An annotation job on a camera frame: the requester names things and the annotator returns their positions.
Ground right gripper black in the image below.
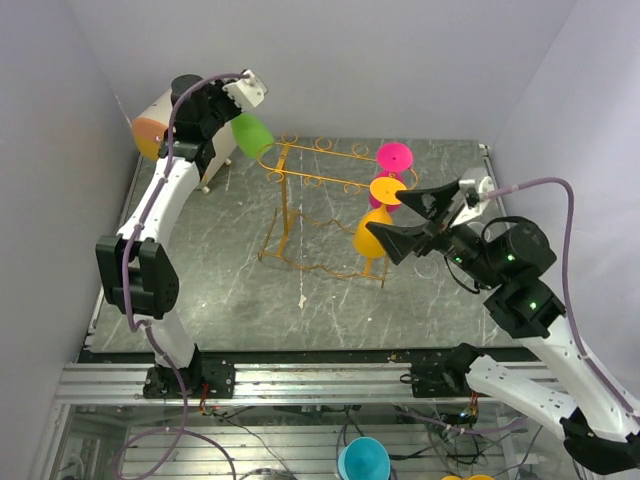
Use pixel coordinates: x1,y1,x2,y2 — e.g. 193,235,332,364
366,178,503,289

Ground orange plastic wine glass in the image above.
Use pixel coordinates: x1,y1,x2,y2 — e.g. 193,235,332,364
352,176,410,260

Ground green plastic wine glass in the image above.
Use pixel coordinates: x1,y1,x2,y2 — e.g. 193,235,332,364
231,113,274,159

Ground pink plastic wine glass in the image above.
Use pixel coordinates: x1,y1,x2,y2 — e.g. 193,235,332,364
369,142,414,213

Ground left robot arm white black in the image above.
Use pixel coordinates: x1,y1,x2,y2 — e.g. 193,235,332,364
95,71,249,397

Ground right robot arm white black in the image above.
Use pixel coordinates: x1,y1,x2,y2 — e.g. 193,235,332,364
366,177,639,475

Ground clear plastic wine glass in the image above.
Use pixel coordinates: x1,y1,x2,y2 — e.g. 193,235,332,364
413,252,440,280

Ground white cylindrical bread box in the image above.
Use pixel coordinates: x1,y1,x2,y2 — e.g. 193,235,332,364
131,89,237,194

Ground teal plastic cup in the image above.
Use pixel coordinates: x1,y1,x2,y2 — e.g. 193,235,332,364
337,437,391,480

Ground orange cup below table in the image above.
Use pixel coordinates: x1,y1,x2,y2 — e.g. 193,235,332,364
441,474,494,480

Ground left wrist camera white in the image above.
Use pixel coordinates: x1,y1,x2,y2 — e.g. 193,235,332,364
223,69,268,111

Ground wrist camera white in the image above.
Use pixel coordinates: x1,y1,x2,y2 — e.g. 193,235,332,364
223,69,268,111
451,167,495,226

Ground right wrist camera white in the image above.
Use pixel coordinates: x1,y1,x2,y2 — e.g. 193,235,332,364
451,167,495,226

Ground gold wire wine glass rack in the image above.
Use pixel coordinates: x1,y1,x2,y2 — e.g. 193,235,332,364
256,135,419,284

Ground aluminium rail frame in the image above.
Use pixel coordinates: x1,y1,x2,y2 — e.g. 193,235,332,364
54,362,551,406

